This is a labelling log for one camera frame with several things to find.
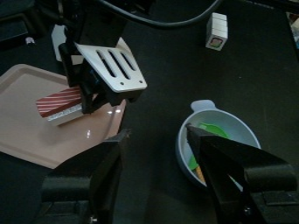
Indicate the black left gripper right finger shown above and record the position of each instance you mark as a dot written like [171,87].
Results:
[234,163]

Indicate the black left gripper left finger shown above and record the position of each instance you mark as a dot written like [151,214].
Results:
[99,175]

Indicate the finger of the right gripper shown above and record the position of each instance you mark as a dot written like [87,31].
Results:
[98,93]
[70,65]

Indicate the red white box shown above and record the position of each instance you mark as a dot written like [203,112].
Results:
[58,106]

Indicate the white block holder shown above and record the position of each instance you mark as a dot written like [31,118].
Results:
[216,30]

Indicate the white flat object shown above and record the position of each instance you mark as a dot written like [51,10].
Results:
[59,40]

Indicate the orange toy food piece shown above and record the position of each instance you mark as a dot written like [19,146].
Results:
[200,173]

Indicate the green toy vegetable piece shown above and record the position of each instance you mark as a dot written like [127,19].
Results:
[214,129]

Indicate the light blue bowl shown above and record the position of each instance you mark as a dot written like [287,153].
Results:
[234,122]

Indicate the dark box with white tag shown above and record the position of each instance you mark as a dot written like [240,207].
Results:
[18,20]

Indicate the pink plastic tray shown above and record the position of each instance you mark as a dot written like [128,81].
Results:
[31,128]

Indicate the colourful object at table edge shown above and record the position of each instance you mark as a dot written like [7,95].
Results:
[294,29]

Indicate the white slotted camera mount plate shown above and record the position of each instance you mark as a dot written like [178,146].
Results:
[115,68]

